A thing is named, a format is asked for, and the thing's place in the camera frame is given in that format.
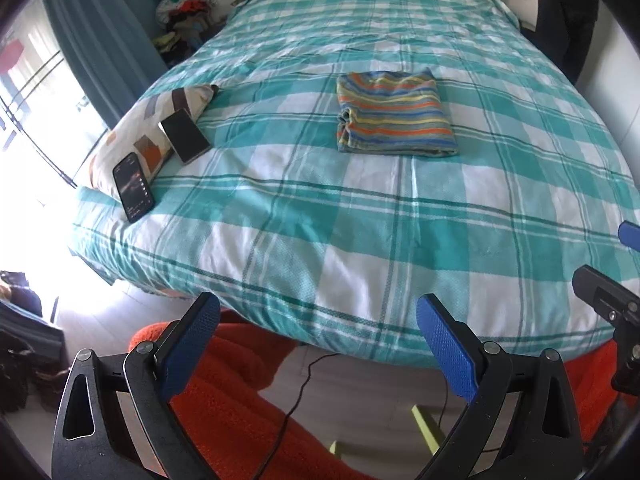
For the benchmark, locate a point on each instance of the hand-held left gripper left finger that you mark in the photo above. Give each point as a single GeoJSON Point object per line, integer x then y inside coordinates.
{"type": "Point", "coordinates": [192, 347]}

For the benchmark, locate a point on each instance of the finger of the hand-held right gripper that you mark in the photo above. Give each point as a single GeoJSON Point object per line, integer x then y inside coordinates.
{"type": "Point", "coordinates": [602, 292]}
{"type": "Point", "coordinates": [631, 235]}

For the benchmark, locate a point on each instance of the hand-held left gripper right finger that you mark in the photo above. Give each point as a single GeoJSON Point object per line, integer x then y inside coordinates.
{"type": "Point", "coordinates": [445, 350]}

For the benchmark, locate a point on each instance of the striped knit sweater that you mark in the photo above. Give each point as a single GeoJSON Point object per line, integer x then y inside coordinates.
{"type": "Point", "coordinates": [395, 115]}

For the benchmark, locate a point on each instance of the pile of clothes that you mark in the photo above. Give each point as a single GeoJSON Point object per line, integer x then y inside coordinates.
{"type": "Point", "coordinates": [182, 15]}

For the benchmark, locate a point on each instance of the orange fleece robe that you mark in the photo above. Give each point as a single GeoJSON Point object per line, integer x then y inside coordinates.
{"type": "Point", "coordinates": [235, 400]}

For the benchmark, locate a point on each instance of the yellow-green stool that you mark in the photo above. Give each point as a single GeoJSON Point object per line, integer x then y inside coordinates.
{"type": "Point", "coordinates": [425, 427]}

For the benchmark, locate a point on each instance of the bed with teal plaid cover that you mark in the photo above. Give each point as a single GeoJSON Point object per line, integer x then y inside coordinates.
{"type": "Point", "coordinates": [375, 240]}

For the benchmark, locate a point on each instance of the dark bags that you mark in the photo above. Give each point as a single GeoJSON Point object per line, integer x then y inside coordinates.
{"type": "Point", "coordinates": [25, 350]}

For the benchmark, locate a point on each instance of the black smartphone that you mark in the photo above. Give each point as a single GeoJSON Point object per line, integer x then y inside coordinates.
{"type": "Point", "coordinates": [133, 187]}

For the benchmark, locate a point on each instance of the silver-edged smartphone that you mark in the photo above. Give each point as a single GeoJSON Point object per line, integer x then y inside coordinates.
{"type": "Point", "coordinates": [185, 135]}

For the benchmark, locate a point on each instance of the patterned pillow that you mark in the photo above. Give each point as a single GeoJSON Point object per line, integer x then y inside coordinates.
{"type": "Point", "coordinates": [145, 125]}

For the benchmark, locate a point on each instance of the dark cloth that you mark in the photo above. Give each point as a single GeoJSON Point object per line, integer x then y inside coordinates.
{"type": "Point", "coordinates": [567, 15]}

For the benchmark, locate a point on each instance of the teal curtain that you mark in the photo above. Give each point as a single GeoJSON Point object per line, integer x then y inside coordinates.
{"type": "Point", "coordinates": [105, 40]}

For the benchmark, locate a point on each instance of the red cloth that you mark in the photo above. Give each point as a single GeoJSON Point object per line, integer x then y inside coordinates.
{"type": "Point", "coordinates": [10, 55]}

